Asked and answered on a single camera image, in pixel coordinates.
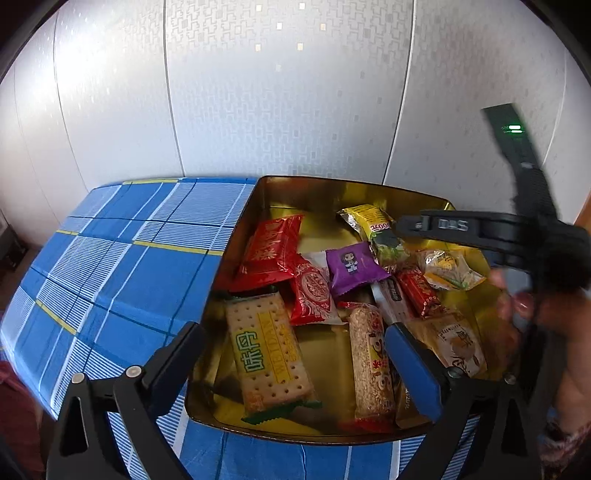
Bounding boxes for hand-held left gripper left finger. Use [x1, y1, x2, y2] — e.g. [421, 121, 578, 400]
[46, 322, 206, 480]

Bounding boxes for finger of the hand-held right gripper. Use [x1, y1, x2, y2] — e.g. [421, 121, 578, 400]
[392, 210, 578, 268]

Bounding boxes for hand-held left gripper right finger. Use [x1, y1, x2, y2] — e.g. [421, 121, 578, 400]
[385, 323, 541, 480]

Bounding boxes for rice bar packet red ends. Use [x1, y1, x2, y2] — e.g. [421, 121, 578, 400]
[337, 302, 398, 435]

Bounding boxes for orange clear snack packet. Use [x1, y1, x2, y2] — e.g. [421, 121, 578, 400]
[418, 249, 488, 291]

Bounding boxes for beige pastry packet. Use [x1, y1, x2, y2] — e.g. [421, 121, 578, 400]
[409, 309, 488, 379]

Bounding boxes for long white snack packet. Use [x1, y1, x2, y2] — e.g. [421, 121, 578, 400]
[369, 277, 432, 430]

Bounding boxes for small red candy packet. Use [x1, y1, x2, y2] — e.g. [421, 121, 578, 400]
[394, 267, 446, 320]

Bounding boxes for black tin box gold interior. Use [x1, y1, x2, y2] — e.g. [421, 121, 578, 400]
[185, 174, 518, 446]

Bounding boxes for green cracker packet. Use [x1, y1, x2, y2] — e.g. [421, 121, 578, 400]
[225, 293, 324, 423]

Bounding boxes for yellow snack packet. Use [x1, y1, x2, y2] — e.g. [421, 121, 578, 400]
[336, 204, 411, 268]

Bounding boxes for purple snack packet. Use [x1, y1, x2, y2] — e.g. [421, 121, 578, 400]
[325, 241, 391, 298]

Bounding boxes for red white snack packet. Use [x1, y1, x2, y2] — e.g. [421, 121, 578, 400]
[288, 253, 349, 326]

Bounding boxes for large red snack packet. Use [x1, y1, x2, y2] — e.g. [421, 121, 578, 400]
[229, 215, 303, 294]

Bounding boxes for person's right forearm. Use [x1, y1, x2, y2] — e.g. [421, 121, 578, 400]
[545, 364, 591, 467]

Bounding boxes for person's right hand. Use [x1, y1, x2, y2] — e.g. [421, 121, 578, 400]
[489, 265, 591, 370]

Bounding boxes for wooden door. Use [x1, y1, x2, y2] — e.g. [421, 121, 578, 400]
[573, 191, 591, 227]

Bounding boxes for blue plaid cloth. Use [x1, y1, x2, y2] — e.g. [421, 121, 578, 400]
[0, 176, 481, 480]

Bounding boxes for dark red cloth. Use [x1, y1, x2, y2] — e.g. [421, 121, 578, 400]
[0, 360, 44, 480]

